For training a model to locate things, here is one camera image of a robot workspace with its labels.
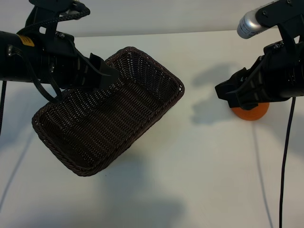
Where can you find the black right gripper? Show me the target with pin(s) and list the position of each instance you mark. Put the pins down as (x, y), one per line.
(273, 76)

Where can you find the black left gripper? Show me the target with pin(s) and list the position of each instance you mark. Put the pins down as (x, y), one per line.
(61, 61)

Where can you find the orange fruit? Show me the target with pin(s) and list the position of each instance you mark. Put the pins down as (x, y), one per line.
(251, 115)

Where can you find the dark brown woven basket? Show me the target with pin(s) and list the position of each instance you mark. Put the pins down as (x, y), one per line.
(107, 123)

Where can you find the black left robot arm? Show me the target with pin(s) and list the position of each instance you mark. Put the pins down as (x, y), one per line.
(14, 59)

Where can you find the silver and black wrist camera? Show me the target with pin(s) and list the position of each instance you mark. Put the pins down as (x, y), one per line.
(250, 23)

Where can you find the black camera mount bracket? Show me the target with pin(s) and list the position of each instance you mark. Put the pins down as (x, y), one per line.
(288, 35)
(40, 19)

